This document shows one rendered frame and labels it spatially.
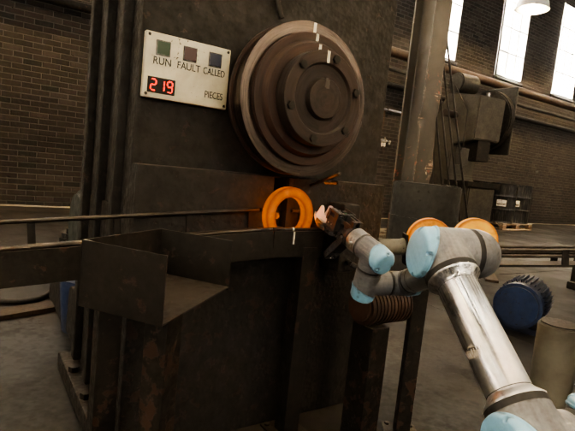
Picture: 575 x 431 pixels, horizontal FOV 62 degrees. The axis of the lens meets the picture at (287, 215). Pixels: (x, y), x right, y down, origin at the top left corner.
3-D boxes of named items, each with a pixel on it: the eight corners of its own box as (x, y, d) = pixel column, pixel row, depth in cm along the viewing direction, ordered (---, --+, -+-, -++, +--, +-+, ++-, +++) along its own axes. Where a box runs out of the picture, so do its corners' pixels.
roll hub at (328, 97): (270, 140, 140) (281, 41, 137) (344, 150, 155) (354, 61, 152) (281, 141, 135) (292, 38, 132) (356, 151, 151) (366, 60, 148)
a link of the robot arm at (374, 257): (371, 279, 136) (379, 253, 133) (348, 259, 145) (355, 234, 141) (392, 275, 141) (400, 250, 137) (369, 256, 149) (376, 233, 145)
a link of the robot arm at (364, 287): (388, 305, 146) (397, 274, 142) (353, 305, 143) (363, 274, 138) (376, 291, 153) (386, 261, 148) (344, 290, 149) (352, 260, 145)
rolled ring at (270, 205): (317, 188, 159) (311, 187, 162) (269, 185, 149) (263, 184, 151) (311, 244, 161) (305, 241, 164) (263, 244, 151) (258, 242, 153)
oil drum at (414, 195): (367, 274, 440) (379, 177, 430) (411, 272, 473) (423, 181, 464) (417, 292, 391) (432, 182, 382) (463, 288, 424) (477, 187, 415)
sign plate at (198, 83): (139, 96, 136) (144, 30, 134) (222, 109, 151) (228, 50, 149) (142, 95, 134) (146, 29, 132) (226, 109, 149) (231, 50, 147)
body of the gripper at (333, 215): (346, 207, 158) (368, 223, 149) (337, 230, 161) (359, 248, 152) (327, 206, 153) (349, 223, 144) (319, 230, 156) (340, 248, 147)
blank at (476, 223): (450, 217, 166) (453, 218, 163) (495, 217, 166) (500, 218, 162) (448, 262, 168) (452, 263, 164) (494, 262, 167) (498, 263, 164)
